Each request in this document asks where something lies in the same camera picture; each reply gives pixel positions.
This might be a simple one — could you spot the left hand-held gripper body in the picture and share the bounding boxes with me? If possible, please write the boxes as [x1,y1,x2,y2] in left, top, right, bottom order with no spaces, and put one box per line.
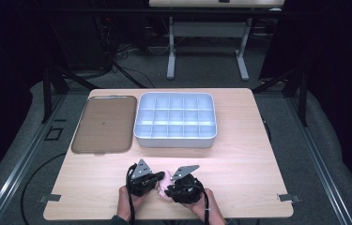
[125,158,162,198]

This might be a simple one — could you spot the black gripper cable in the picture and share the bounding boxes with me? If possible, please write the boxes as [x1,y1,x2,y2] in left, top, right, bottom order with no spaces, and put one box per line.
[189,183,211,225]
[126,163,138,225]

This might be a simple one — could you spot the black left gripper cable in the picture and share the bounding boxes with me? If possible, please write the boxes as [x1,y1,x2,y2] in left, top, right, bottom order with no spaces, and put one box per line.
[126,163,138,225]

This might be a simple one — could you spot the person's left hand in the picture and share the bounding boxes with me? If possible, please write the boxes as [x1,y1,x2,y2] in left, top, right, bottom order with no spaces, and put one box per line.
[115,185,150,223]

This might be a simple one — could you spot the person's right hand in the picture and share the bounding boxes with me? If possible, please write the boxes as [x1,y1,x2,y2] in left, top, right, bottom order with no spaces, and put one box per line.
[181,187,228,225]

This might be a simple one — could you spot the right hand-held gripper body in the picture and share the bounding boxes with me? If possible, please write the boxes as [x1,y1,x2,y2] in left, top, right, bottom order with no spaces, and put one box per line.
[165,164,206,205]

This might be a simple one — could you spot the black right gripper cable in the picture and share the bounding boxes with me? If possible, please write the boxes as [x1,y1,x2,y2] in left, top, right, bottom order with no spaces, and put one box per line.
[189,183,211,225]

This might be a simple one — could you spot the white divided storage box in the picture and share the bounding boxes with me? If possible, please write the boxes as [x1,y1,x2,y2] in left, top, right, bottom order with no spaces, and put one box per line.
[132,91,218,149]

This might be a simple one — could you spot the black floor cable loop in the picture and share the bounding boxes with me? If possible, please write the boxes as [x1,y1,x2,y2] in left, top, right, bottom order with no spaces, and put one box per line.
[20,152,69,225]

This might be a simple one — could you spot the grey metal table bracket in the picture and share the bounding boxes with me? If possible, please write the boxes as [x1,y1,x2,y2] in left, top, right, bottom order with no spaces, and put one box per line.
[277,193,302,203]
[38,193,62,204]

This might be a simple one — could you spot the aluminium floor rail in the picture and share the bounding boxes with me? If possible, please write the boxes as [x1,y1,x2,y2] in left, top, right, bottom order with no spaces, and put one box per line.
[288,95,352,225]
[0,93,69,225]

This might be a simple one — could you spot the bundle of black cables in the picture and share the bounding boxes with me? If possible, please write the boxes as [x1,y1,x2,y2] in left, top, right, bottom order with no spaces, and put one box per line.
[97,13,157,90]

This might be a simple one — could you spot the black metal frame stand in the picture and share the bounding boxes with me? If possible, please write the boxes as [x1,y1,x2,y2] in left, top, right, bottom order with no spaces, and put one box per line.
[252,67,310,128]
[40,59,101,125]

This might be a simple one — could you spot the brown plastic tray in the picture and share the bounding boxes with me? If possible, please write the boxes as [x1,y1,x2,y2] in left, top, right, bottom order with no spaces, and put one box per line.
[70,95,138,155]

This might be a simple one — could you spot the desk with white legs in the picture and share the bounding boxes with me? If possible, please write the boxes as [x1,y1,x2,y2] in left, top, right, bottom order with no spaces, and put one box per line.
[148,0,286,82]

